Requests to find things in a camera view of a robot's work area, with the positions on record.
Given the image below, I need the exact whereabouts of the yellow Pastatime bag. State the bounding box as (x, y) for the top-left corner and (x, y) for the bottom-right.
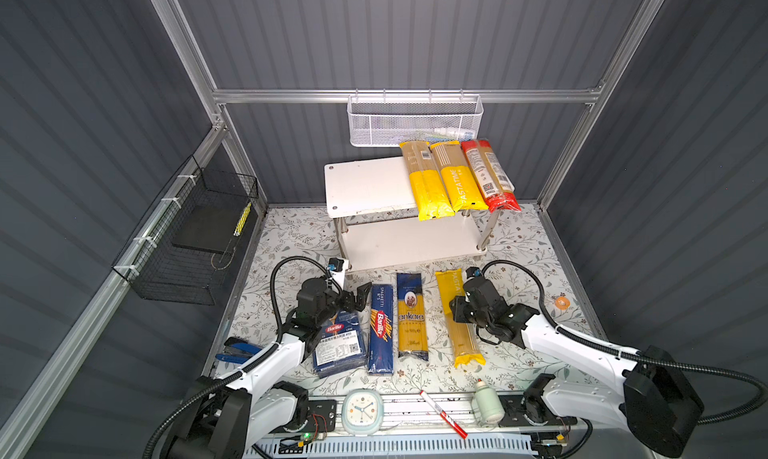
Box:
(399, 141), (455, 221)
(436, 269), (486, 368)
(430, 141), (488, 212)

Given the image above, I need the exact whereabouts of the blue yellow spaghetti bag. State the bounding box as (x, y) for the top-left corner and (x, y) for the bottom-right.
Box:
(397, 273), (429, 362)

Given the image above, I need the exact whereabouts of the red spaghetti bag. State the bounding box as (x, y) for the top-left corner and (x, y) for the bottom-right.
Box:
(460, 140), (521, 213)

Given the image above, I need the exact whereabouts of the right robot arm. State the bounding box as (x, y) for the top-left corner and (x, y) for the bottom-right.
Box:
(449, 266), (767, 458)

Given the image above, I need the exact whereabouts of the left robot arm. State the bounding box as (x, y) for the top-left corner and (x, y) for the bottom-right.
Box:
(142, 255), (371, 458)

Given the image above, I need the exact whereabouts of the blue Barilla pasta box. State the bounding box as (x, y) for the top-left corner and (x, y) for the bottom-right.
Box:
(313, 311), (367, 378)

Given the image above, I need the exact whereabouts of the white two-tier shelf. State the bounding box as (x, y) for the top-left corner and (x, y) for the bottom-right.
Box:
(324, 157), (501, 272)

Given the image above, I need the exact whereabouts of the floral table mat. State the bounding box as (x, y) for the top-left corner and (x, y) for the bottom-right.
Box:
(224, 204), (595, 396)

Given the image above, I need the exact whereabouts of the blue Barilla spaghetti box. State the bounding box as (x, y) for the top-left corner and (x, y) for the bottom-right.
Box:
(367, 284), (394, 376)

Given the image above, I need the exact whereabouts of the orange round sticker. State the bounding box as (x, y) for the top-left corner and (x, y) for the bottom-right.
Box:
(554, 296), (571, 311)

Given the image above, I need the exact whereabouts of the blue object at left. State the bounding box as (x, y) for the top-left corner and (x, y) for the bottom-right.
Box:
(215, 337), (261, 364)

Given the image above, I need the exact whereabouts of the small white bottle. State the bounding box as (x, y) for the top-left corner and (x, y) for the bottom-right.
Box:
(471, 379), (505, 425)

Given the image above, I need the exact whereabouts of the yellow green brush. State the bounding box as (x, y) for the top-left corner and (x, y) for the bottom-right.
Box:
(233, 202), (252, 237)

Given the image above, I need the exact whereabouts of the mint alarm clock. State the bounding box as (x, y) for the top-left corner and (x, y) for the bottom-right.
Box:
(340, 389), (384, 436)

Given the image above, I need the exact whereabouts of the red white marker pen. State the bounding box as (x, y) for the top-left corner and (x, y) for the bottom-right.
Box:
(419, 390), (468, 440)

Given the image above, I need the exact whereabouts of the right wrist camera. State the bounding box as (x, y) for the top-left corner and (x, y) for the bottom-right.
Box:
(466, 267), (483, 280)

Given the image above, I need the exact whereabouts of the white slotted cable duct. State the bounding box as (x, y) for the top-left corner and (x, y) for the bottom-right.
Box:
(244, 432), (541, 458)

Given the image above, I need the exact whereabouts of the black wire basket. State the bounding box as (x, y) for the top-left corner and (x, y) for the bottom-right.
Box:
(113, 160), (260, 306)

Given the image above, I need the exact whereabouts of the white wire mesh basket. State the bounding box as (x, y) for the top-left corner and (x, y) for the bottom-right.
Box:
(346, 94), (484, 148)

